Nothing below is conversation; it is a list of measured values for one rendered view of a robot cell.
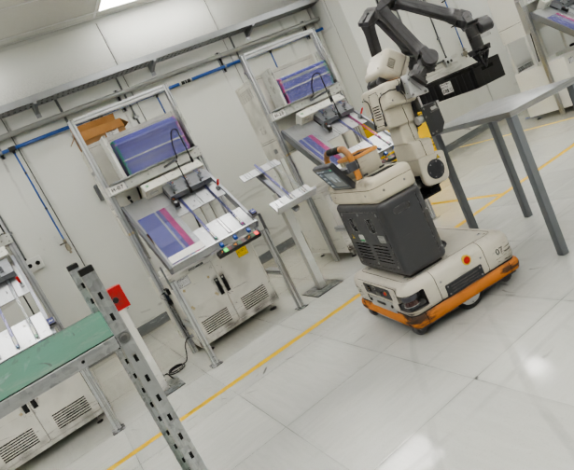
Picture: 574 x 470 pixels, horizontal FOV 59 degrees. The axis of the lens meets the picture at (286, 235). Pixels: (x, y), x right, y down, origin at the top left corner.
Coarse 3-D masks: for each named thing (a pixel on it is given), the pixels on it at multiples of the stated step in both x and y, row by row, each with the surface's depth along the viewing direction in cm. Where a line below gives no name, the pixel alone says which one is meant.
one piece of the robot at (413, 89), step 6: (402, 78) 245; (408, 78) 242; (408, 84) 242; (414, 84) 243; (420, 84) 244; (408, 90) 244; (414, 90) 244; (420, 90) 244; (426, 90) 245; (408, 96) 245; (414, 96) 243
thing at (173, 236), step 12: (156, 216) 356; (168, 216) 356; (144, 228) 349; (156, 228) 349; (168, 228) 349; (180, 228) 349; (156, 240) 342; (168, 240) 342; (180, 240) 342; (192, 240) 342; (168, 252) 335; (180, 252) 335; (192, 252) 335
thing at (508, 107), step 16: (560, 80) 266; (512, 96) 293; (528, 96) 264; (544, 96) 252; (480, 112) 293; (496, 112) 264; (512, 112) 247; (448, 128) 295; (464, 128) 282; (496, 128) 322; (512, 128) 249; (496, 144) 327; (448, 160) 314; (528, 160) 251; (448, 176) 318; (512, 176) 328; (528, 176) 256; (544, 192) 255; (464, 208) 319; (528, 208) 332; (544, 208) 256; (560, 240) 259
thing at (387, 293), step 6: (360, 282) 284; (366, 282) 276; (372, 282) 271; (366, 288) 282; (372, 288) 271; (378, 288) 264; (384, 288) 256; (390, 288) 251; (372, 294) 275; (378, 294) 268; (384, 294) 259; (390, 294) 252; (390, 300) 256; (396, 300) 250
